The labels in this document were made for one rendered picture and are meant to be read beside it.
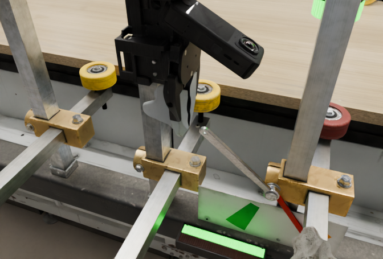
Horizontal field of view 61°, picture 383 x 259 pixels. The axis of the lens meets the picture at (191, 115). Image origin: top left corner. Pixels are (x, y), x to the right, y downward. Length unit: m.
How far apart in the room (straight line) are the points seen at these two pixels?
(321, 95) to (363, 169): 0.40
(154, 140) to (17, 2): 0.32
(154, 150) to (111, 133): 0.39
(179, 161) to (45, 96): 0.29
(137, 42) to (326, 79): 0.24
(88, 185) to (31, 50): 0.32
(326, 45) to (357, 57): 0.49
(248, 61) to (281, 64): 0.47
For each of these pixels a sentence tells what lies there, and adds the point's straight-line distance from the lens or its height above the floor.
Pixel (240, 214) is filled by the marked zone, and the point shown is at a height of 0.76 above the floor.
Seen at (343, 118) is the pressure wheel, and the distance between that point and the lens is 0.66.
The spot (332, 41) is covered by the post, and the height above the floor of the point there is 1.11.
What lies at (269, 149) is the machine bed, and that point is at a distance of 0.82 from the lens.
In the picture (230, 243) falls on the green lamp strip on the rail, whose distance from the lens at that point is 0.67.
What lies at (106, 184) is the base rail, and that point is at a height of 0.70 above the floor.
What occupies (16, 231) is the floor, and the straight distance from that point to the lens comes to 1.71.
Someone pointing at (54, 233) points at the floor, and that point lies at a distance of 1.63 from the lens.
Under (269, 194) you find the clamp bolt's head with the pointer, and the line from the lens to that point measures 0.56.
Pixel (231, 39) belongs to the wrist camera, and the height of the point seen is 1.13.
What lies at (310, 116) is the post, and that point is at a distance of 0.48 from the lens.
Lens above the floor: 1.27
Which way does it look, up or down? 37 degrees down
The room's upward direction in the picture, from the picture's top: straight up
